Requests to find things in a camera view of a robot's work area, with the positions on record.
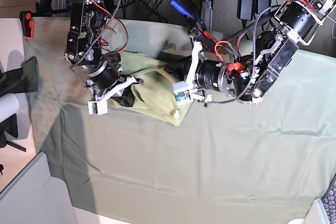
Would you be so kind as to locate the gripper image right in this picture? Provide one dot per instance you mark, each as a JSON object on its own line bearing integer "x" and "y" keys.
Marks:
{"x": 190, "y": 89}

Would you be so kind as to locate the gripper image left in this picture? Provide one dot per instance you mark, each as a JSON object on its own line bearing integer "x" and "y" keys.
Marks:
{"x": 120, "y": 92}

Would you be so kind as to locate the light yellow-green T-shirt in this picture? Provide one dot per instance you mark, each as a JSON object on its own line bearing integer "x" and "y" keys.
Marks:
{"x": 154, "y": 98}

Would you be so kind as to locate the robot arm image right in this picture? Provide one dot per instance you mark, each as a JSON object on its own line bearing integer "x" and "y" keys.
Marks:
{"x": 245, "y": 71}

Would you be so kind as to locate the blue orange clamp centre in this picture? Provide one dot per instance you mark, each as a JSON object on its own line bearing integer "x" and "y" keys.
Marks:
{"x": 197, "y": 28}

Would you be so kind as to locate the blue orange clamp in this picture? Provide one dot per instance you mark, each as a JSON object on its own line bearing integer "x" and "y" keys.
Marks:
{"x": 43, "y": 9}
{"x": 197, "y": 28}

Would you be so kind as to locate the black power adapter right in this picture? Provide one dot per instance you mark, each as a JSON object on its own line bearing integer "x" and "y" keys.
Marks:
{"x": 245, "y": 9}

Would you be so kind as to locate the dark green cloth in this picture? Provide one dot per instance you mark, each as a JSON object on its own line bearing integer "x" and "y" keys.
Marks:
{"x": 22, "y": 80}

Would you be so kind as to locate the grey-green table cloth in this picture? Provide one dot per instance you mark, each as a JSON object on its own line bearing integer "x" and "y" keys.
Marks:
{"x": 229, "y": 163}

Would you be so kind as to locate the blue orange clamp left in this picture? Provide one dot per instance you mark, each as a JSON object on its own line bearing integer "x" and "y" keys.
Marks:
{"x": 43, "y": 9}

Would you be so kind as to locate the white bin bottom left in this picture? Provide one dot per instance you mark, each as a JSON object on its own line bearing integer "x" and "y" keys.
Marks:
{"x": 34, "y": 196}

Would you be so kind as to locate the patterned mat corner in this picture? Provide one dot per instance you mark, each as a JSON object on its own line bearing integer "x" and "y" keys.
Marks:
{"x": 328, "y": 201}

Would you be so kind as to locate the aluminium frame post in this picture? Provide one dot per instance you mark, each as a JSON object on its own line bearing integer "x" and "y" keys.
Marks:
{"x": 206, "y": 13}

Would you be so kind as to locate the white cylinder post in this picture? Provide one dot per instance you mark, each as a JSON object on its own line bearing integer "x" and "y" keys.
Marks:
{"x": 9, "y": 105}

